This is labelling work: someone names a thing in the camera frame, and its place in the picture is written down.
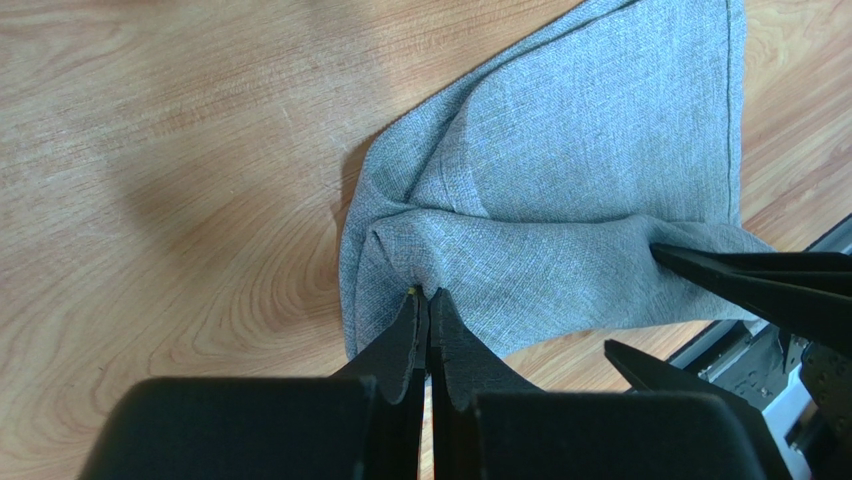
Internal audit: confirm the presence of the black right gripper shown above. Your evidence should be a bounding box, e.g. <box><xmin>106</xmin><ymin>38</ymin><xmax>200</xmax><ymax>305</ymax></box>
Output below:
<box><xmin>604</xmin><ymin>244</ymin><xmax>851</xmax><ymax>479</ymax></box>

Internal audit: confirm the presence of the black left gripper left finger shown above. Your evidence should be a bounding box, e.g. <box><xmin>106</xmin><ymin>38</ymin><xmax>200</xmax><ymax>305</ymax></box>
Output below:
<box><xmin>332</xmin><ymin>287</ymin><xmax>430</xmax><ymax>479</ymax></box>

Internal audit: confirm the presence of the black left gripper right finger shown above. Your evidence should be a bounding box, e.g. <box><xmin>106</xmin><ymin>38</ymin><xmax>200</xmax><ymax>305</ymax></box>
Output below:
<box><xmin>427</xmin><ymin>288</ymin><xmax>543</xmax><ymax>479</ymax></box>

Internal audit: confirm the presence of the light grey cloth napkin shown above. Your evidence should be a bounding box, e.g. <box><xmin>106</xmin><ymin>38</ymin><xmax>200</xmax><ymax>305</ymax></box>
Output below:
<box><xmin>339</xmin><ymin>0</ymin><xmax>767</xmax><ymax>357</ymax></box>

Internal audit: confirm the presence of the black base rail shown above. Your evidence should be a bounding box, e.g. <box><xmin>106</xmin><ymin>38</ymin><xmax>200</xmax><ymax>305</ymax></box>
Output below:
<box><xmin>664</xmin><ymin>220</ymin><xmax>851</xmax><ymax>479</ymax></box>

